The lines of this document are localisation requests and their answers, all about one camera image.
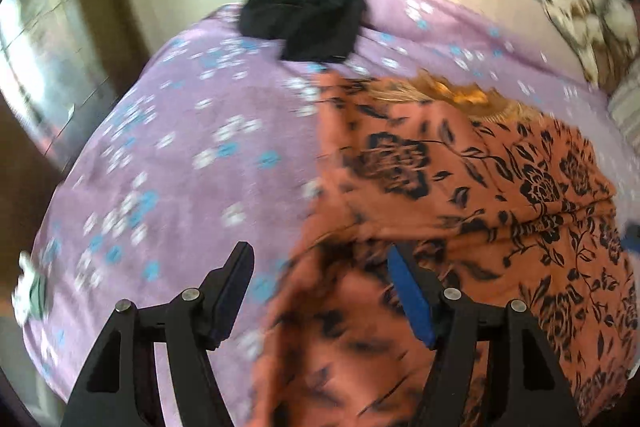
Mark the striped pillow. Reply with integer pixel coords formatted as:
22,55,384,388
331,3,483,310
607,57,640,148

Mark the wooden stained glass door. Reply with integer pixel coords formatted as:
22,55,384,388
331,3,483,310
0,0,151,168

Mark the purple floral bed sheet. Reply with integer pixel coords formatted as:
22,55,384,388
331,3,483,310
22,0,640,408

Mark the orange black floral garment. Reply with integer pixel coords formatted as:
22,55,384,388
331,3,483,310
250,69,636,427

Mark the white green object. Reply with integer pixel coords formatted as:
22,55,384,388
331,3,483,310
12,252,49,324

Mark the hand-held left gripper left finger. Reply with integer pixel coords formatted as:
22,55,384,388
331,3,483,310
60,241,255,427

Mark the brown cream patterned pillow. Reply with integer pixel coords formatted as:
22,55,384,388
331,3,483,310
542,0,640,92

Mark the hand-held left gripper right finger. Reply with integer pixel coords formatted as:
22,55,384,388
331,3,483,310
387,243,584,427

